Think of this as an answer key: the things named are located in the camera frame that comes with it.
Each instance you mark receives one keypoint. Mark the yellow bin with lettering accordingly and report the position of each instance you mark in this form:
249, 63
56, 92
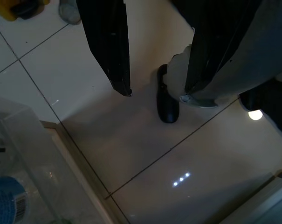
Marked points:
5, 11

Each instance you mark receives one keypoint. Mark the clear plastic bag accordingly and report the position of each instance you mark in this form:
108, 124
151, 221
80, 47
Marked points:
26, 140

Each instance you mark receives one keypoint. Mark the robot leg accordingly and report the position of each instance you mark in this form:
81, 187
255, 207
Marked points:
259, 46
167, 109

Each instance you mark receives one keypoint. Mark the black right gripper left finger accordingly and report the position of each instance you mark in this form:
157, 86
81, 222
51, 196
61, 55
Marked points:
108, 42

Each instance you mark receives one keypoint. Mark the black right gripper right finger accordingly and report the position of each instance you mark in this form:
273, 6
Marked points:
213, 35

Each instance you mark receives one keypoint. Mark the blue white packet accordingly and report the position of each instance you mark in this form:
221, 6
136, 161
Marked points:
5, 200

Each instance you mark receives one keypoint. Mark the white shoe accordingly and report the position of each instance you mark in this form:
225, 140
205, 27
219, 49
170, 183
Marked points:
69, 12

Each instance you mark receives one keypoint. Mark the robot right leg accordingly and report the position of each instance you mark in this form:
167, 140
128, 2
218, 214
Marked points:
259, 46

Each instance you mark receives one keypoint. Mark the robot left leg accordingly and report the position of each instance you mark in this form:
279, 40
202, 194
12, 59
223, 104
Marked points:
167, 109

